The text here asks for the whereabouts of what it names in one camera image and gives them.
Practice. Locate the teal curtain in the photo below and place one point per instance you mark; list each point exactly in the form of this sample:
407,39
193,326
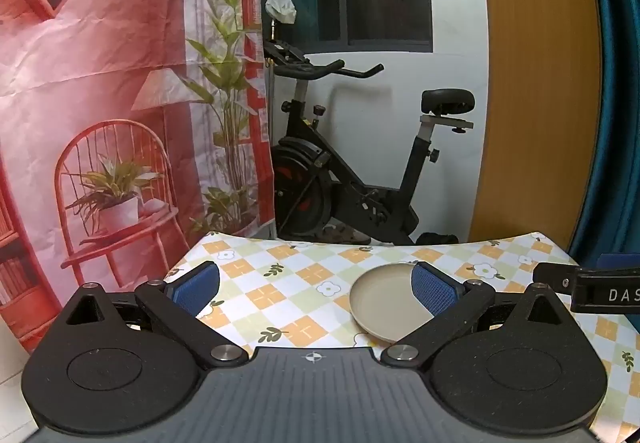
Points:
620,98

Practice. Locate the beige plate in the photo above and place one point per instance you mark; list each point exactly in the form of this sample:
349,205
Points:
380,303

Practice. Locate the printed red wall cloth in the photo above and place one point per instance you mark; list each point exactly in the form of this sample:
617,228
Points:
100,98

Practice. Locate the wooden door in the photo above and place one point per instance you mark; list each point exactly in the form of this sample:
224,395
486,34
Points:
535,98

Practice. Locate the black bag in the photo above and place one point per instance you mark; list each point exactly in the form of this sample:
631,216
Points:
437,238

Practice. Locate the white plastic cover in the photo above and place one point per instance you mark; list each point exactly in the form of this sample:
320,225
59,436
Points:
281,8

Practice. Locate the brown sandals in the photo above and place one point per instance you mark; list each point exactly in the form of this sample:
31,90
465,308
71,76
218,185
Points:
350,235

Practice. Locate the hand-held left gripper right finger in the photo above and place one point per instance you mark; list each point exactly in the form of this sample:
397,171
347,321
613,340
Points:
432,288

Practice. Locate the black exercise bike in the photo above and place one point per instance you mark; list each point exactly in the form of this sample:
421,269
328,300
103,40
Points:
350,193

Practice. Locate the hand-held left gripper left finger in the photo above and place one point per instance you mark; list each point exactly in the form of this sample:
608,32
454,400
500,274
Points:
197,285

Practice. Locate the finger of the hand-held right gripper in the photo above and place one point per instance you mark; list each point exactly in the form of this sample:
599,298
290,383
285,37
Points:
555,278
620,261

